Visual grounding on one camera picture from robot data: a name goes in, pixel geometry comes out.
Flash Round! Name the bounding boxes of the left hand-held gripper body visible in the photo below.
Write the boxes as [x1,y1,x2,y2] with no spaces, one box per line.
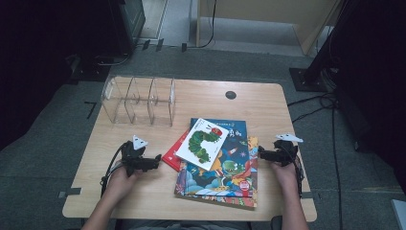
[121,134,151,177]

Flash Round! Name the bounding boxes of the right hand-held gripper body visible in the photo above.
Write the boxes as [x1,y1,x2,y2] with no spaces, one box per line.
[273,133,305,167]

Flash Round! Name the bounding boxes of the red picture book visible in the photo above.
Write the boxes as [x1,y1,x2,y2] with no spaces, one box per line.
[161,128,192,173]

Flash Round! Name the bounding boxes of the light blue monster picture book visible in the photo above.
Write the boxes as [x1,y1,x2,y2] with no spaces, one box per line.
[173,135,259,211]

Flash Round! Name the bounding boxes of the dark blue picture book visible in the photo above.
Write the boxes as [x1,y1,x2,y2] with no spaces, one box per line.
[175,117,254,198]

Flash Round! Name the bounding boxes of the white caterpillar picture book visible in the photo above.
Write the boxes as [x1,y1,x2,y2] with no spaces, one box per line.
[174,117,230,172]

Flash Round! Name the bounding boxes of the clear acrylic book rack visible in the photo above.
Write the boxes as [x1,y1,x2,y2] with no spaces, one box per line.
[101,75,177,127]

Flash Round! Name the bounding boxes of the person's right hand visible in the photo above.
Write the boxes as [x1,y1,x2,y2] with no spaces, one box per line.
[271,159,301,191]

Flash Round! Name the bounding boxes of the person's left hand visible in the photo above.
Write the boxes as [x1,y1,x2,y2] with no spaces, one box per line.
[106,167,145,200]

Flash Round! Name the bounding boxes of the grey tape strip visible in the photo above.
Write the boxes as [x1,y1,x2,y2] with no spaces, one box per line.
[57,187,82,199]
[300,191,322,200]

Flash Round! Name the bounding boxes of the person's grey clothing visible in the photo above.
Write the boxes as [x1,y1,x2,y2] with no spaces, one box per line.
[114,218,253,230]

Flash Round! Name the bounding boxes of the black metal stand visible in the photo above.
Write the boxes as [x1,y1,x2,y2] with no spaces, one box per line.
[288,0,353,94]

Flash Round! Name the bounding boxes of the black stand base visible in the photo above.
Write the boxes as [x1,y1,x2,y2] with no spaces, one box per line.
[64,53,112,85]

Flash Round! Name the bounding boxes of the white flat object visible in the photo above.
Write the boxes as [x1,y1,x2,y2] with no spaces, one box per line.
[391,198,406,230]

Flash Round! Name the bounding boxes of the black cabinet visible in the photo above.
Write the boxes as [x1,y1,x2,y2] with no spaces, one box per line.
[107,0,147,56]

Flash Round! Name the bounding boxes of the light wooden cabinet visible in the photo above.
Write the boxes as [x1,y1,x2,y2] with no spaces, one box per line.
[195,0,342,57]

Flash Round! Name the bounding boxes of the right hand-held gripper cable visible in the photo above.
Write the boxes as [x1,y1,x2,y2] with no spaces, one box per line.
[286,146,305,199]

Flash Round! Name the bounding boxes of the hand-held gripper cable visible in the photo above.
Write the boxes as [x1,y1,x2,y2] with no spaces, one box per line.
[100,143,129,197]
[286,146,305,199]

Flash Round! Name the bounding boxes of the left hand-held gripper cable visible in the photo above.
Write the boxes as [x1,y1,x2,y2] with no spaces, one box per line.
[100,143,129,197]

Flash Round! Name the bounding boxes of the black floor cables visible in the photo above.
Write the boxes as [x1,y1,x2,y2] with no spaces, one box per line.
[286,91,345,230]

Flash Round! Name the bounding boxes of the black hanging cable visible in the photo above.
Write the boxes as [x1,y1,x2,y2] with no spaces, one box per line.
[187,0,218,50]

